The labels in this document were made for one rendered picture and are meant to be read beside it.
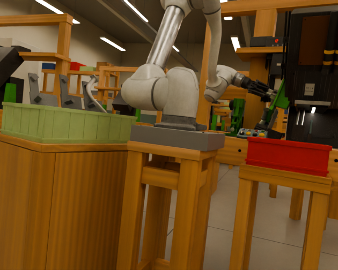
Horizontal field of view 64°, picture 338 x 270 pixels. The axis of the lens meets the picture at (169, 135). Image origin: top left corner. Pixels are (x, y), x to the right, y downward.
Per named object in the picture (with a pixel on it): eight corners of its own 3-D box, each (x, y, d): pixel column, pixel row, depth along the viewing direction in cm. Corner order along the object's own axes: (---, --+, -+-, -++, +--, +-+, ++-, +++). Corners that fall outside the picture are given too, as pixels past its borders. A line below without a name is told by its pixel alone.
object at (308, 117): (339, 148, 160) (347, 91, 158) (284, 142, 173) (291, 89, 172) (336, 147, 176) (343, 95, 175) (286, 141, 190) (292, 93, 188)
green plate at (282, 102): (283, 117, 158) (297, 82, 155) (269, 112, 162) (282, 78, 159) (284, 118, 168) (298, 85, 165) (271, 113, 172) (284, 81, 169)
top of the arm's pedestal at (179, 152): (199, 161, 102) (200, 150, 102) (126, 149, 114) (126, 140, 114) (217, 155, 132) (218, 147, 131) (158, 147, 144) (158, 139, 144)
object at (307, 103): (329, 107, 133) (330, 102, 133) (294, 105, 140) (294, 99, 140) (324, 114, 168) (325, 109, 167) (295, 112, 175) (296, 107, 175)
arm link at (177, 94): (186, 117, 111) (192, 63, 110) (150, 113, 120) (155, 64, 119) (201, 119, 125) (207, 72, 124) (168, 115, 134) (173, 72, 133)
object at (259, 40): (271, 45, 190) (272, 35, 190) (249, 46, 197) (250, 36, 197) (272, 49, 197) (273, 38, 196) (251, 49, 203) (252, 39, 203)
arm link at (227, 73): (237, 78, 187) (228, 91, 182) (218, 69, 192) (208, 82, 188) (240, 67, 177) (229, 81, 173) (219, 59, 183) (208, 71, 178)
